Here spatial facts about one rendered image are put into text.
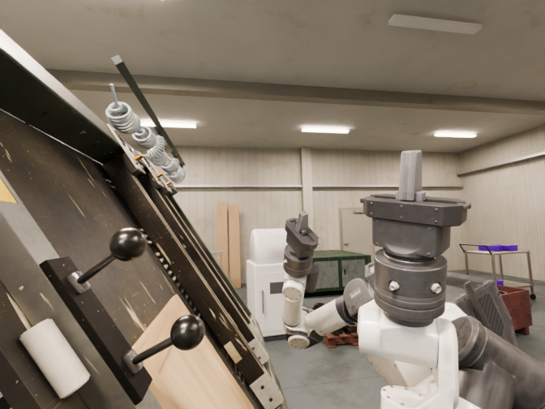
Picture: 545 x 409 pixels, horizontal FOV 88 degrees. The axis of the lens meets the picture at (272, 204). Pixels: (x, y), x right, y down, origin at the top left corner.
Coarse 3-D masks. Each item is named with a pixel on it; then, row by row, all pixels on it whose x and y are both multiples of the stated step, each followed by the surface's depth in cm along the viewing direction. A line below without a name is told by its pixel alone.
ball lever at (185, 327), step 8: (176, 320) 32; (184, 320) 31; (192, 320) 32; (200, 320) 33; (176, 328) 31; (184, 328) 31; (192, 328) 31; (200, 328) 32; (176, 336) 31; (184, 336) 30; (192, 336) 31; (200, 336) 31; (160, 344) 33; (168, 344) 33; (176, 344) 31; (184, 344) 30; (192, 344) 31; (128, 352) 35; (144, 352) 34; (152, 352) 34; (128, 360) 35; (136, 360) 35; (136, 368) 35
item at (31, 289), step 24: (0, 216) 33; (24, 216) 36; (0, 240) 32; (24, 240) 33; (0, 264) 32; (24, 264) 33; (24, 288) 32; (48, 288) 33; (24, 312) 32; (48, 312) 32; (72, 336) 33; (96, 360) 33; (96, 384) 33; (120, 384) 33; (96, 408) 32; (120, 408) 33; (144, 408) 34
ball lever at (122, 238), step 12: (132, 228) 32; (120, 240) 30; (132, 240) 31; (144, 240) 32; (120, 252) 30; (132, 252) 31; (96, 264) 34; (108, 264) 33; (72, 276) 35; (84, 276) 34; (84, 288) 35
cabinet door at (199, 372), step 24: (168, 312) 68; (144, 336) 51; (168, 336) 60; (144, 360) 45; (168, 360) 54; (192, 360) 64; (216, 360) 79; (168, 384) 48; (192, 384) 57; (216, 384) 69; (168, 408) 43; (192, 408) 51; (216, 408) 60; (240, 408) 74
